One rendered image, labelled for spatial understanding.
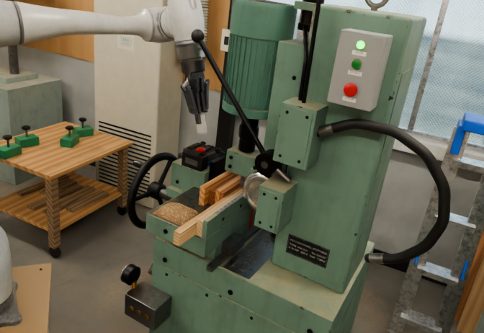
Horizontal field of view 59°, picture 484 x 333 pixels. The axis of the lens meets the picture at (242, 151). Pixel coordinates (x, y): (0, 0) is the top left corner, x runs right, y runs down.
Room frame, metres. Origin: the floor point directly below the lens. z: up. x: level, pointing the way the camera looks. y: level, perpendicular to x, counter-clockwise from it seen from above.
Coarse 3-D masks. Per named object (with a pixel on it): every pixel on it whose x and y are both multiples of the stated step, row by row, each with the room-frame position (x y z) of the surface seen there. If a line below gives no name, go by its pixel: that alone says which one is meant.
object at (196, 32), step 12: (192, 36) 1.13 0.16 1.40; (204, 36) 1.15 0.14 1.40; (204, 48) 1.13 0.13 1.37; (216, 72) 1.11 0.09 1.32; (228, 96) 1.09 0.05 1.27; (240, 108) 1.08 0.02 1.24; (252, 132) 1.05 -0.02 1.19; (264, 156) 1.01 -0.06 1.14; (264, 168) 1.01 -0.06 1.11; (276, 168) 1.00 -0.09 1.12; (288, 180) 0.99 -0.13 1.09
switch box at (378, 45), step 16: (352, 32) 0.93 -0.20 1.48; (368, 32) 0.93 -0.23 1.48; (352, 48) 0.93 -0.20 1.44; (368, 48) 0.91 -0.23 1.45; (384, 48) 0.90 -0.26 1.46; (336, 64) 0.94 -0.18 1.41; (368, 64) 0.91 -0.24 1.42; (384, 64) 0.92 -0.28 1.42; (336, 80) 0.94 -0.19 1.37; (352, 80) 0.92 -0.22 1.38; (368, 80) 0.91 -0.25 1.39; (336, 96) 0.93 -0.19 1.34; (368, 96) 0.90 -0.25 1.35
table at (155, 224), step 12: (168, 192) 1.29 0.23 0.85; (180, 192) 1.27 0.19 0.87; (192, 192) 1.22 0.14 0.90; (192, 204) 1.15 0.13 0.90; (156, 216) 1.05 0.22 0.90; (240, 216) 1.13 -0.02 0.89; (156, 228) 1.05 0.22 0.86; (168, 228) 1.03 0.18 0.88; (228, 228) 1.08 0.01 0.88; (168, 240) 1.03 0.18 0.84; (192, 240) 0.99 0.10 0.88; (204, 240) 0.97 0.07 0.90; (216, 240) 1.02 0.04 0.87; (204, 252) 0.97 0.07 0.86
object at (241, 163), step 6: (228, 150) 1.21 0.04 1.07; (234, 150) 1.21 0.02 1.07; (228, 156) 1.21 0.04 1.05; (234, 156) 1.20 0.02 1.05; (240, 156) 1.19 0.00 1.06; (246, 156) 1.18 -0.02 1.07; (252, 156) 1.18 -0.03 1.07; (228, 162) 1.21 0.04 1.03; (234, 162) 1.20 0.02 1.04; (240, 162) 1.19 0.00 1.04; (246, 162) 1.18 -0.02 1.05; (252, 162) 1.17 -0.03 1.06; (228, 168) 1.20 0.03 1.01; (234, 168) 1.20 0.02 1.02; (240, 168) 1.19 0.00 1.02; (246, 168) 1.18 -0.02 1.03; (240, 174) 1.19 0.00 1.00; (246, 174) 1.17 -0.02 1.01
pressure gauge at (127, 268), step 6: (132, 264) 1.10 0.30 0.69; (126, 270) 1.07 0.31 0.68; (132, 270) 1.07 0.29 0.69; (138, 270) 1.10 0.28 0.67; (120, 276) 1.07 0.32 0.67; (126, 276) 1.06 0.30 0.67; (132, 276) 1.07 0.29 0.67; (138, 276) 1.10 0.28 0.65; (126, 282) 1.06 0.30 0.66; (132, 282) 1.07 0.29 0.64
